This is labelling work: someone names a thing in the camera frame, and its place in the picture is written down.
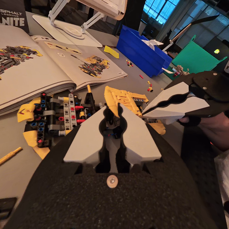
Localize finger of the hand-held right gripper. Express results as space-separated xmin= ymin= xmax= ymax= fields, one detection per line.
xmin=143 ymin=97 xmax=210 ymax=125
xmin=142 ymin=82 xmax=190 ymax=115

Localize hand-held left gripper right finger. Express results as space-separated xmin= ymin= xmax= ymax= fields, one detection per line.
xmin=118 ymin=103 xmax=162 ymax=166

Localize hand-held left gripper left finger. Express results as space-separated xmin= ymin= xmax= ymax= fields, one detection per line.
xmin=63 ymin=106 xmax=108 ymax=164

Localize yellow toy brick car model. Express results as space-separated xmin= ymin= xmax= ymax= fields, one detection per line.
xmin=17 ymin=85 xmax=166 ymax=159

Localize person's right hand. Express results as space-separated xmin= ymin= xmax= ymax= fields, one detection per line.
xmin=197 ymin=111 xmax=229 ymax=152

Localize scattered small toy brick pieces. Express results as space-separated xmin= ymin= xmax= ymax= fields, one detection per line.
xmin=126 ymin=60 xmax=163 ymax=92

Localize blue storage bin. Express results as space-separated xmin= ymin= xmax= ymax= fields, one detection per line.
xmin=116 ymin=25 xmax=173 ymax=78

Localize black dimpled chair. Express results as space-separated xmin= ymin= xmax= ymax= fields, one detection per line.
xmin=181 ymin=125 xmax=227 ymax=229

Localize yellow paper piece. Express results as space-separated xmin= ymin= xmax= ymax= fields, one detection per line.
xmin=104 ymin=45 xmax=119 ymax=59

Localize yellow thin toy rod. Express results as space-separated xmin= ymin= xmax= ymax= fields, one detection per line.
xmin=0 ymin=147 xmax=23 ymax=165

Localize open instruction booklet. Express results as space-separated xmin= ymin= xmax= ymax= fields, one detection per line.
xmin=0 ymin=25 xmax=128 ymax=116

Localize large paned window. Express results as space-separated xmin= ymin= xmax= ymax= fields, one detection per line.
xmin=143 ymin=0 xmax=179 ymax=24

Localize black toy brick panel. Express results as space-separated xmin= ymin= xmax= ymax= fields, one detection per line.
xmin=0 ymin=197 xmax=18 ymax=220

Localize toy car set box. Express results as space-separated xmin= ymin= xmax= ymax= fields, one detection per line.
xmin=0 ymin=0 xmax=30 ymax=33

